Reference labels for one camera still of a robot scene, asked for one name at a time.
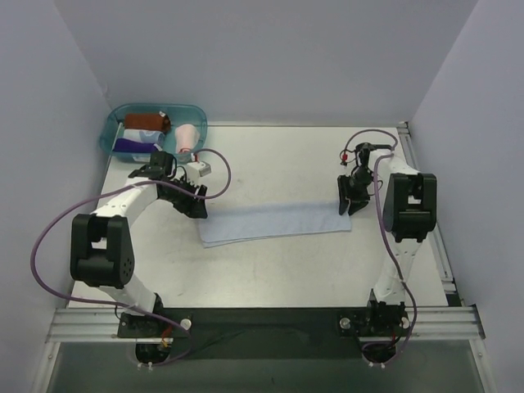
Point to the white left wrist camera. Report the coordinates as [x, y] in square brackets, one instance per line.
[197, 169]

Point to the white blue rolled towel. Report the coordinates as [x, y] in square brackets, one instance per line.
[144, 136]

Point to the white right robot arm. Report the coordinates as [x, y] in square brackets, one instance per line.
[405, 202]

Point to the brown rolled towel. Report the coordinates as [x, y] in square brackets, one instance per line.
[158, 121]

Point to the light blue towel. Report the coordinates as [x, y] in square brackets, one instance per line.
[243, 224]

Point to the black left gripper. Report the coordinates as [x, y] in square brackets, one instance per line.
[185, 199]

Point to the teal plastic bin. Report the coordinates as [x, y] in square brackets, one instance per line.
[178, 113]

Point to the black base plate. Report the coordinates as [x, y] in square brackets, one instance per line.
[373, 332]

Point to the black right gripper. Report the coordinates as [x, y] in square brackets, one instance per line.
[352, 190]

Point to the purple rolled towel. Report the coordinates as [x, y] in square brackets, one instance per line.
[123, 145]

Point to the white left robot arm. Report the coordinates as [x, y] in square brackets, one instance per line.
[102, 253]

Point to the pink striped towel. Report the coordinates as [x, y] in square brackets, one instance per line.
[186, 138]

